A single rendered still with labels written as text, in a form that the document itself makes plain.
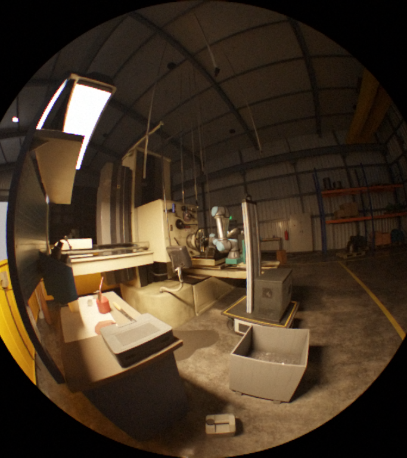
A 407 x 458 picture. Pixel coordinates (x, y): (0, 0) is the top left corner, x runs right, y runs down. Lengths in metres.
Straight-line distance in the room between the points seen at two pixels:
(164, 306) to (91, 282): 2.36
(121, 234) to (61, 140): 2.01
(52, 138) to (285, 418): 1.91
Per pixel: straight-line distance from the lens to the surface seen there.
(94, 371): 0.64
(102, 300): 1.00
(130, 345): 0.60
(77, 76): 0.80
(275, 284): 1.70
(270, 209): 9.39
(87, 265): 1.86
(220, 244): 1.70
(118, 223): 2.39
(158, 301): 2.22
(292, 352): 1.58
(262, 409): 1.52
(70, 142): 0.55
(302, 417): 1.54
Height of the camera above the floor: 1.38
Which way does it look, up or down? 2 degrees up
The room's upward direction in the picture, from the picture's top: 4 degrees counter-clockwise
